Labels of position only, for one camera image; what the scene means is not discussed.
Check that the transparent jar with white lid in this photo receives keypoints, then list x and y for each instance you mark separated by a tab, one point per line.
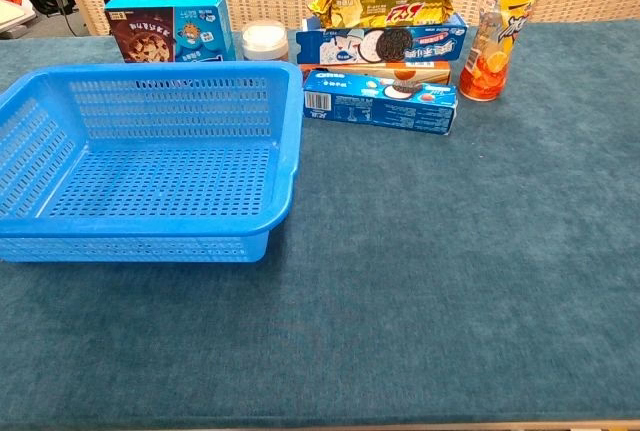
265	38

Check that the gold snack packet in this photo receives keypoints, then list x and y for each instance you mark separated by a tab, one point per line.
380	1

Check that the blue chocolate cereal box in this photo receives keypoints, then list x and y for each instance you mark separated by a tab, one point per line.
150	31

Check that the blue box with barcode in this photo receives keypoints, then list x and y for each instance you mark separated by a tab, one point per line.
380	111

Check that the orange brown biscuit box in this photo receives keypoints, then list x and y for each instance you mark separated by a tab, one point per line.
425	71

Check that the blue box with large cookie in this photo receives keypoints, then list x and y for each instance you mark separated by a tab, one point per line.
435	43

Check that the teal table mat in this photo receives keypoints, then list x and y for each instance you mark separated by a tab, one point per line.
400	251

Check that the blue perforated plastic basket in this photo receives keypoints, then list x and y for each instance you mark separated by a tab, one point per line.
150	226

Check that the orange drink bottle yellow cap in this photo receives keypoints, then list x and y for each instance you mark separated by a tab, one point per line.
492	61

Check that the white side table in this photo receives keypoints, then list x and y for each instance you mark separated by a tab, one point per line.
12	16

